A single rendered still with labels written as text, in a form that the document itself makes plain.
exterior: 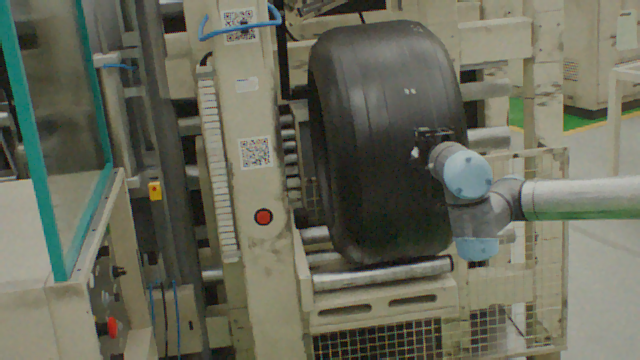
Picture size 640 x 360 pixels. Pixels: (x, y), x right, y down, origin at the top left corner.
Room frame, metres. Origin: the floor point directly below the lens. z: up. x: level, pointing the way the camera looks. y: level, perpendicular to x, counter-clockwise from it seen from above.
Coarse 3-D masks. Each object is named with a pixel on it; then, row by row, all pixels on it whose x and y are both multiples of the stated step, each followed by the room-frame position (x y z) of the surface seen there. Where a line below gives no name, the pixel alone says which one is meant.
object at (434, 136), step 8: (424, 128) 1.49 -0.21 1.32; (440, 128) 1.45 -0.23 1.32; (448, 128) 1.45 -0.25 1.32; (416, 136) 1.49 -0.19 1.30; (424, 136) 1.45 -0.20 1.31; (432, 136) 1.45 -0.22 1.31; (440, 136) 1.39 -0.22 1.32; (448, 136) 1.39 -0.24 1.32; (416, 144) 1.49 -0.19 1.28; (424, 144) 1.44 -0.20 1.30; (432, 144) 1.41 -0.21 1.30; (424, 152) 1.44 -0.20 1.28; (416, 160) 1.47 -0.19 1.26; (424, 160) 1.44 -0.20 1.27; (424, 168) 1.44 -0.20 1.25
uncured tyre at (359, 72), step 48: (336, 48) 1.75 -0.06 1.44; (384, 48) 1.73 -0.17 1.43; (432, 48) 1.73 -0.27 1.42; (336, 96) 1.66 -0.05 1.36; (384, 96) 1.63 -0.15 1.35; (432, 96) 1.64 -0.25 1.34; (336, 144) 1.62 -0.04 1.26; (384, 144) 1.59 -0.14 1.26; (336, 192) 1.62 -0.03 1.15; (384, 192) 1.58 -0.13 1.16; (336, 240) 1.71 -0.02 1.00; (384, 240) 1.62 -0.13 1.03; (432, 240) 1.64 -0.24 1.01
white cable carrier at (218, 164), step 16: (208, 64) 1.80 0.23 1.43; (208, 80) 1.76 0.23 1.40; (208, 96) 1.76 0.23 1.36; (208, 112) 1.76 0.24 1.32; (208, 128) 1.80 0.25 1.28; (208, 144) 1.75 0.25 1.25; (224, 160) 1.78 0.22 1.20; (224, 176) 1.76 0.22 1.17; (224, 192) 1.76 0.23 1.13; (224, 208) 1.76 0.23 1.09; (224, 224) 1.76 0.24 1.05; (224, 240) 1.76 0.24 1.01
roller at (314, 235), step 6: (306, 228) 1.99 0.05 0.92; (312, 228) 1.99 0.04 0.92; (318, 228) 1.99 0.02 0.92; (324, 228) 1.99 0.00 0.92; (300, 234) 1.97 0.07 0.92; (306, 234) 1.97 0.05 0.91; (312, 234) 1.97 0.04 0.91; (318, 234) 1.97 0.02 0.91; (324, 234) 1.97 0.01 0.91; (306, 240) 1.97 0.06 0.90; (312, 240) 1.97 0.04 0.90; (318, 240) 1.97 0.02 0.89; (324, 240) 1.97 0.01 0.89; (330, 240) 1.98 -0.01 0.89
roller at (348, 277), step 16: (448, 256) 1.74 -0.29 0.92; (320, 272) 1.71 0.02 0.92; (336, 272) 1.71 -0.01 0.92; (352, 272) 1.70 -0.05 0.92; (368, 272) 1.70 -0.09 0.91; (384, 272) 1.70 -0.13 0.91; (400, 272) 1.71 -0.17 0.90; (416, 272) 1.71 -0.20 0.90; (432, 272) 1.71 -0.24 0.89; (448, 272) 1.72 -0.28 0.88; (320, 288) 1.69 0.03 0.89; (336, 288) 1.70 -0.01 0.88
